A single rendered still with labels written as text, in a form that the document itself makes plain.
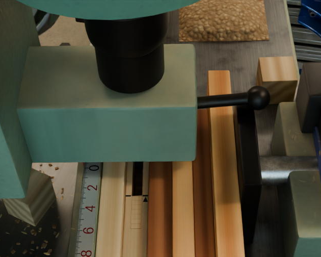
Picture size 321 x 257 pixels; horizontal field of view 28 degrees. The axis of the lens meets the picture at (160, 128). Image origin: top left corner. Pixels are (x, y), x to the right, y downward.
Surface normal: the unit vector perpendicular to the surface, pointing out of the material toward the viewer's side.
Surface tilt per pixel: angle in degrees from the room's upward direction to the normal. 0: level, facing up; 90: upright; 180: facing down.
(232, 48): 0
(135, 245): 0
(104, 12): 90
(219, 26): 30
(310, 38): 90
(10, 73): 90
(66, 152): 90
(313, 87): 0
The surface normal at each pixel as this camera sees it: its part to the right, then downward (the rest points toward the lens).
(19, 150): 1.00, -0.01
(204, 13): -0.22, -0.62
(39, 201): 0.88, 0.35
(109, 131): -0.01, 0.77
